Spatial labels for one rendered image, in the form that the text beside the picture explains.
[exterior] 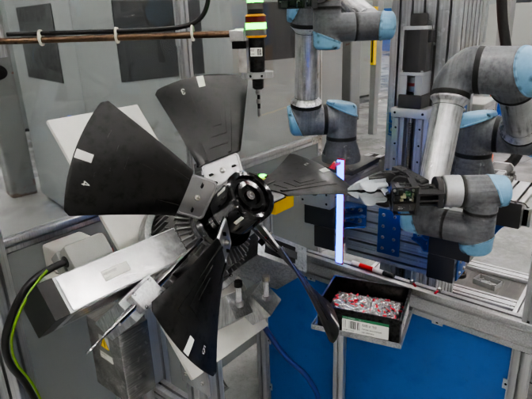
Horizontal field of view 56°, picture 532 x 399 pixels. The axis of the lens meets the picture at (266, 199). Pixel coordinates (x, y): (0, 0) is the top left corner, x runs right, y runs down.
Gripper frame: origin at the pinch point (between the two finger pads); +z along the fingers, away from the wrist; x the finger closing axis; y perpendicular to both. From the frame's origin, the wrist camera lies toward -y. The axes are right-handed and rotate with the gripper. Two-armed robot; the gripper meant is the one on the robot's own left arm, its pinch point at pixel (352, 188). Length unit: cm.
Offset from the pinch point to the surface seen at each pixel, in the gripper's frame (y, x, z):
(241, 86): -11.7, -22.6, 26.5
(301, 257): 1.1, 18.4, 12.4
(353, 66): -676, 106, -80
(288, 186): -0.6, -0.7, 15.3
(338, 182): -9.4, 2.4, 2.5
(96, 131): 21, -23, 51
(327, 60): -467, 57, -26
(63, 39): -1, -36, 63
